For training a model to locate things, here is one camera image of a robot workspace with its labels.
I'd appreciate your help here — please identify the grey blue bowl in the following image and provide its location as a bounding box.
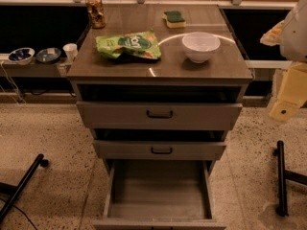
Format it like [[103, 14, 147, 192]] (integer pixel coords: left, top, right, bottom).
[[35, 48, 61, 64]]

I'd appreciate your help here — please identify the green rice chip bag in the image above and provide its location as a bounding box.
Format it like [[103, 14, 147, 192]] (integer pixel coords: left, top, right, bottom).
[[95, 30, 161, 60]]

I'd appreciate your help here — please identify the blue patterned bowl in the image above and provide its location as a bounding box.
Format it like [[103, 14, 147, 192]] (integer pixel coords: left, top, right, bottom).
[[9, 47, 35, 65]]

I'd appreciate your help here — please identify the black stand leg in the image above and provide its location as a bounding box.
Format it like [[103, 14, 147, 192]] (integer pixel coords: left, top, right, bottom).
[[273, 140, 307, 217], [0, 153, 49, 222]]

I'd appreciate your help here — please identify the white paper cup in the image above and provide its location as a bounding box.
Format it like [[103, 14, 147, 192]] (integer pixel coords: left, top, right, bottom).
[[63, 43, 78, 62]]

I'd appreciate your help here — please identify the low side shelf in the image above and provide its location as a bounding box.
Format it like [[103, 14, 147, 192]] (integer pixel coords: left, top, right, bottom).
[[0, 54, 71, 78]]

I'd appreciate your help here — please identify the top drawer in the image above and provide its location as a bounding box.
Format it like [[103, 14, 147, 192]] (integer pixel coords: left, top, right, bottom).
[[77, 101, 242, 130]]

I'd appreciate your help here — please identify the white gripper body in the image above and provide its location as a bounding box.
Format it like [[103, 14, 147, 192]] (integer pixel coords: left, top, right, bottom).
[[280, 0, 307, 62]]

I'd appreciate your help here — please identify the black left stand leg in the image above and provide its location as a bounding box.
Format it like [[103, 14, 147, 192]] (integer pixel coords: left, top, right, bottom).
[[0, 153, 49, 222]]

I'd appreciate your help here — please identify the green yellow sponge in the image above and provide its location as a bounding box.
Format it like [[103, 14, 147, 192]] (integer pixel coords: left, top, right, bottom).
[[163, 11, 186, 29]]

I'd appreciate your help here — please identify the bottom drawer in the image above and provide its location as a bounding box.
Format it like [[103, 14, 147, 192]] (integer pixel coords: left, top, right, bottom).
[[92, 160, 225, 230]]

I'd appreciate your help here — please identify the white bowl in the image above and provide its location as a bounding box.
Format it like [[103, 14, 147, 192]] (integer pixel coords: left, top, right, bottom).
[[181, 32, 221, 63]]

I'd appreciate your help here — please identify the black right stand leg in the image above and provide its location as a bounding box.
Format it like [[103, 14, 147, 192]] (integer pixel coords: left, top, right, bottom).
[[273, 140, 307, 217]]

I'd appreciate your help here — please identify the grey drawer cabinet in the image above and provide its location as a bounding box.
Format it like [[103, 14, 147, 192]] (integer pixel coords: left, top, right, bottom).
[[66, 3, 254, 230]]

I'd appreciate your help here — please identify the white cable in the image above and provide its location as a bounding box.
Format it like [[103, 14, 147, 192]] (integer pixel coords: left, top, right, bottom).
[[0, 60, 27, 104]]

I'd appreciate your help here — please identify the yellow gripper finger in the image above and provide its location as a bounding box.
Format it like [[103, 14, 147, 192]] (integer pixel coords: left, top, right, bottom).
[[260, 21, 284, 46], [269, 62, 307, 123]]

